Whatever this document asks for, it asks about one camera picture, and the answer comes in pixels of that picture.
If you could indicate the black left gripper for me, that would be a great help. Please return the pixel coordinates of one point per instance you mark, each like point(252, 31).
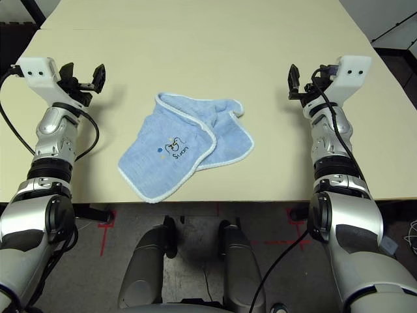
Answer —
point(78, 91)

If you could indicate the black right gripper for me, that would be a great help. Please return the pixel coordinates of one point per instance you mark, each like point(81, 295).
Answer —
point(304, 94)

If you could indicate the light blue towel white trim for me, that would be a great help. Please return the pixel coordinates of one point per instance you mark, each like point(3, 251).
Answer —
point(156, 163)

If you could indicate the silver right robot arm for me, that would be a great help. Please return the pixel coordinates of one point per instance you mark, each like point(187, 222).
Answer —
point(329, 143)

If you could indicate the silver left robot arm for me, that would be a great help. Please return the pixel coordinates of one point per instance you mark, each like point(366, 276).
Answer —
point(52, 130)

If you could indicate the black metal bar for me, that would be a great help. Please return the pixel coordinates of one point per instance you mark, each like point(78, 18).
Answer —
point(391, 31)

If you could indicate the robot waist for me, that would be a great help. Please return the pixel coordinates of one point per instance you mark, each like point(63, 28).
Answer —
point(195, 309)

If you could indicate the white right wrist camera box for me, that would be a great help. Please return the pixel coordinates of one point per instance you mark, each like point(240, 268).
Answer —
point(353, 71)

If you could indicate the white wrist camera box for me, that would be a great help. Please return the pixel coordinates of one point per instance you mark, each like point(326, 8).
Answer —
point(353, 71)
point(36, 73)

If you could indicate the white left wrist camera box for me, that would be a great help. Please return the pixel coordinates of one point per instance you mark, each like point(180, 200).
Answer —
point(36, 73)

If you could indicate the black metal frame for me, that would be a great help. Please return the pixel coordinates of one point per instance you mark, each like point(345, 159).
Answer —
point(36, 9)

